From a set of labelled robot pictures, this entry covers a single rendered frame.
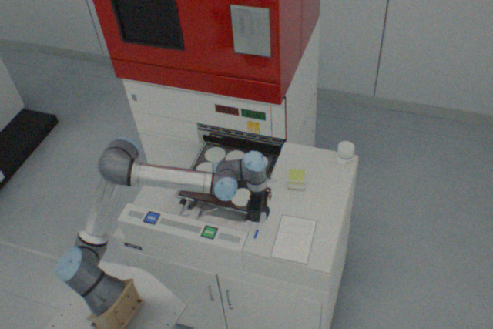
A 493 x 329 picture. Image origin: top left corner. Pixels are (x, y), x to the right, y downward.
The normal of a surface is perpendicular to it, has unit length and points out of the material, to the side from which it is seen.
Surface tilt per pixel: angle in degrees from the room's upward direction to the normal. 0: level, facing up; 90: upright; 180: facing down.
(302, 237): 0
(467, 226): 0
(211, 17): 90
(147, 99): 90
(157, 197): 0
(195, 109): 90
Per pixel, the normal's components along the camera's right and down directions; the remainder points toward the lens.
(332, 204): -0.07, -0.71
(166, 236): -0.32, 0.68
